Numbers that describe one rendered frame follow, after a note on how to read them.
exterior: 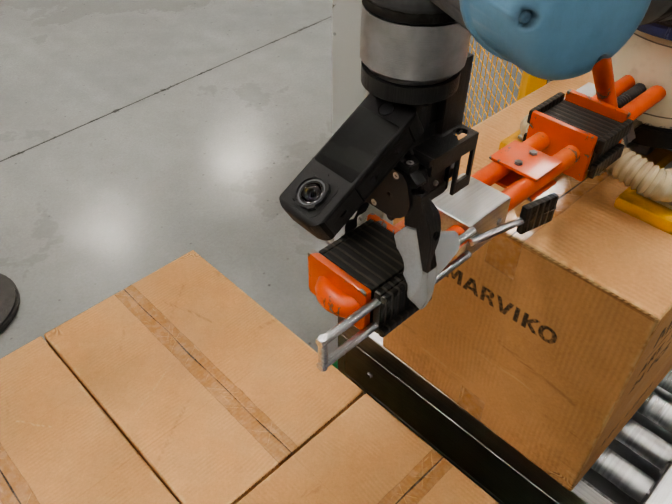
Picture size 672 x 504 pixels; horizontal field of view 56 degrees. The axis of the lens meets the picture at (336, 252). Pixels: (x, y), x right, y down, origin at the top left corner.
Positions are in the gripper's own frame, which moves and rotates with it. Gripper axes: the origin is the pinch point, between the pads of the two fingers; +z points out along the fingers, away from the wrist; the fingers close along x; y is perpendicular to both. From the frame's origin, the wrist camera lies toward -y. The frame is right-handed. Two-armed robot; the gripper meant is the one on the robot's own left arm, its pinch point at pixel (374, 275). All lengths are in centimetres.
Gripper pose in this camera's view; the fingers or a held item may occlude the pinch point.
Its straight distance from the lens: 57.8
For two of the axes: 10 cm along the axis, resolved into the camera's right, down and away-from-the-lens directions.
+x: -6.9, -5.0, 5.2
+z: -0.1, 7.3, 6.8
